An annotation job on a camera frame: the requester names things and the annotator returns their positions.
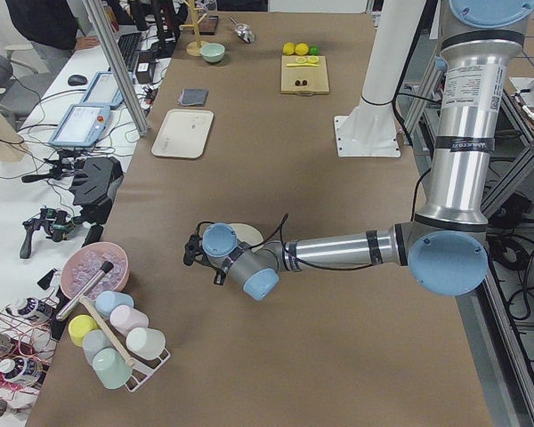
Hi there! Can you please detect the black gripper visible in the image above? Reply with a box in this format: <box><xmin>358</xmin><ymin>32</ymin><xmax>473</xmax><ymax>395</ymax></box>
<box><xmin>183</xmin><ymin>222</ymin><xmax>226</xmax><ymax>286</ymax></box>

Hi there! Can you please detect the cream round plate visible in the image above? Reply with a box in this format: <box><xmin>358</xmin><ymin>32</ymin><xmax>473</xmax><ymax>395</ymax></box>
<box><xmin>229</xmin><ymin>222</ymin><xmax>263</xmax><ymax>246</ymax></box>

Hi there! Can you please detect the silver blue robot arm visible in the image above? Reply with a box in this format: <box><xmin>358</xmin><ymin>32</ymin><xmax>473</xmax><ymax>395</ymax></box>
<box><xmin>183</xmin><ymin>1</ymin><xmax>534</xmax><ymax>301</ymax></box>

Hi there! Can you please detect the cream rabbit tray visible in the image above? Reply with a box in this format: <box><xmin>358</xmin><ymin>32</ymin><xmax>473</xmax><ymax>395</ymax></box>
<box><xmin>151</xmin><ymin>109</ymin><xmax>214</xmax><ymax>159</ymax></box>

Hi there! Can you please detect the white plastic cup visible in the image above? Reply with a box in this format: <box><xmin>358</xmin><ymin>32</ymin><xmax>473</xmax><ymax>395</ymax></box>
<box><xmin>125</xmin><ymin>327</ymin><xmax>166</xmax><ymax>360</ymax></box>

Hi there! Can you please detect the pink plastic cup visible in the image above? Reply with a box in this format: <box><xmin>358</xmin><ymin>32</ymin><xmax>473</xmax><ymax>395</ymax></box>
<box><xmin>109</xmin><ymin>304</ymin><xmax>149</xmax><ymax>336</ymax></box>

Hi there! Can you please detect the blue plastic cup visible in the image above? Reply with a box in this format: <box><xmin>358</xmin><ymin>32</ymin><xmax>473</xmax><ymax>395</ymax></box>
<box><xmin>94</xmin><ymin>291</ymin><xmax>134</xmax><ymax>319</ymax></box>

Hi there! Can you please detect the metal muddler black tip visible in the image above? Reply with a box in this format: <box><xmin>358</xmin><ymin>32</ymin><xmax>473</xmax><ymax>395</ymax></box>
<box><xmin>55</xmin><ymin>261</ymin><xmax>114</xmax><ymax>322</ymax></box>

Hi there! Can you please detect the white cup rack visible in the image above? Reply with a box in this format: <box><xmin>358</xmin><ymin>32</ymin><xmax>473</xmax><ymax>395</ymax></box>
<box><xmin>79</xmin><ymin>296</ymin><xmax>172</xmax><ymax>392</ymax></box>

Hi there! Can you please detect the pink bowl of ice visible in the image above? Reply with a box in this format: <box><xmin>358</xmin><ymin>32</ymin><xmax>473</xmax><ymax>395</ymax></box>
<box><xmin>61</xmin><ymin>242</ymin><xmax>129</xmax><ymax>299</ymax></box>

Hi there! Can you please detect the mint green plastic cup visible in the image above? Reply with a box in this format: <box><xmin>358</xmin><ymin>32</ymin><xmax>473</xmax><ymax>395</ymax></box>
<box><xmin>92</xmin><ymin>348</ymin><xmax>133</xmax><ymax>390</ymax></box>

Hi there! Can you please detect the grey plastic cup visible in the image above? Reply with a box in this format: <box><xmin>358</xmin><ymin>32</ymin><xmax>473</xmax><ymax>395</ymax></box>
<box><xmin>82</xmin><ymin>329</ymin><xmax>113</xmax><ymax>366</ymax></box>

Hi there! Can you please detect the yellow plastic cup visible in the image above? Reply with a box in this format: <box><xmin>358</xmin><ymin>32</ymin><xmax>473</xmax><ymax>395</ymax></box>
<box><xmin>69</xmin><ymin>314</ymin><xmax>99</xmax><ymax>347</ymax></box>

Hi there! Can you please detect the black plastic stand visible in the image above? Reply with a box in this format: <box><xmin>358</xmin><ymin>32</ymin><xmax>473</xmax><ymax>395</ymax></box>
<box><xmin>69</xmin><ymin>157</ymin><xmax>124</xmax><ymax>224</ymax></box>

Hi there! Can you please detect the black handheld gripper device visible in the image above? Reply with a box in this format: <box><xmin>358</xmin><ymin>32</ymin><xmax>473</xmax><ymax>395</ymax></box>
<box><xmin>20</xmin><ymin>207</ymin><xmax>83</xmax><ymax>259</ymax></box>

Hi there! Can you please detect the grey folded cloth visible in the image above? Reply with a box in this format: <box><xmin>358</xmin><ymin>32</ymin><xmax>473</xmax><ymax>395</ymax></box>
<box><xmin>178</xmin><ymin>88</ymin><xmax>208</xmax><ymax>107</ymax></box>

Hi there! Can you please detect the blue teach pendant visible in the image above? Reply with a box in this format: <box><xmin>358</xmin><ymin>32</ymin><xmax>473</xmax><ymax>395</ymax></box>
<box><xmin>81</xmin><ymin>71</ymin><xmax>124</xmax><ymax>109</ymax></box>
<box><xmin>48</xmin><ymin>103</ymin><xmax>110</xmax><ymax>148</ymax></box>

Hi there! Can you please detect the wooden cutting board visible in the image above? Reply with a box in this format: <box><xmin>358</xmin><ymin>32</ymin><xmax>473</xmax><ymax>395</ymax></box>
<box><xmin>280</xmin><ymin>55</ymin><xmax>330</xmax><ymax>94</ymax></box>

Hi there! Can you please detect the yellow plastic knife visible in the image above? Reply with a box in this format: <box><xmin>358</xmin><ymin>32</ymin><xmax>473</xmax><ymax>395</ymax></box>
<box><xmin>285</xmin><ymin>63</ymin><xmax>320</xmax><ymax>68</ymax></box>

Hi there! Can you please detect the mint green bowl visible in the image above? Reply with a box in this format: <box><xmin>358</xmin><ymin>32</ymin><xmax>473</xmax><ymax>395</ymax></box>
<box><xmin>199</xmin><ymin>43</ymin><xmax>225</xmax><ymax>64</ymax></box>

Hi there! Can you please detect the wooden mug tree stand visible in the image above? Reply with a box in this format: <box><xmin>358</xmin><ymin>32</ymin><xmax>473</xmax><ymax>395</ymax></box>
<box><xmin>180</xmin><ymin>0</ymin><xmax>208</xmax><ymax>57</ymax></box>

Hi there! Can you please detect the whole yellow lemon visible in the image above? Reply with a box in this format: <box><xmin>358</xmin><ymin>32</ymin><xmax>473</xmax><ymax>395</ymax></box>
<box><xmin>282</xmin><ymin>42</ymin><xmax>295</xmax><ymax>56</ymax></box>
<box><xmin>294</xmin><ymin>43</ymin><xmax>310</xmax><ymax>56</ymax></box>

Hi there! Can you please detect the black computer mouse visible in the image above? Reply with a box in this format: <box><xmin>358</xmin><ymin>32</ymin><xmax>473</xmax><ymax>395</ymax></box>
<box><xmin>67</xmin><ymin>74</ymin><xmax>88</xmax><ymax>86</ymax></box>

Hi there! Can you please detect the green lime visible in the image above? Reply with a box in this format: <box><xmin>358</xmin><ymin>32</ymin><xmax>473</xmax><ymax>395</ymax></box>
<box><xmin>309</xmin><ymin>44</ymin><xmax>320</xmax><ymax>55</ymax></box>

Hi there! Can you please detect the metal ice scoop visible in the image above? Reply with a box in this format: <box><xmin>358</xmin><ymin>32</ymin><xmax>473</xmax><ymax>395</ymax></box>
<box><xmin>230</xmin><ymin>17</ymin><xmax>256</xmax><ymax>44</ymax></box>

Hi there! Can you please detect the black keyboard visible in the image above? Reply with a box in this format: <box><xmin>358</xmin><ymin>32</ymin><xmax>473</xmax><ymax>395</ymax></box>
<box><xmin>117</xmin><ymin>32</ymin><xmax>142</xmax><ymax>72</ymax></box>

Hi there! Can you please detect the person in dark top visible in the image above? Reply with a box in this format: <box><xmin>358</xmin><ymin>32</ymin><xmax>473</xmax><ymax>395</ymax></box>
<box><xmin>6</xmin><ymin>1</ymin><xmax>100</xmax><ymax>51</ymax></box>

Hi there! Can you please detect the white camera mast base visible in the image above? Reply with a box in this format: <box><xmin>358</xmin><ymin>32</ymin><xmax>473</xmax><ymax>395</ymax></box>
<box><xmin>335</xmin><ymin>0</ymin><xmax>426</xmax><ymax>157</ymax></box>

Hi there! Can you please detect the aluminium frame post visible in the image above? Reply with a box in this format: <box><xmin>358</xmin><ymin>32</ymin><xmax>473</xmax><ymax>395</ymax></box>
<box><xmin>83</xmin><ymin>0</ymin><xmax>149</xmax><ymax>137</ymax></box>

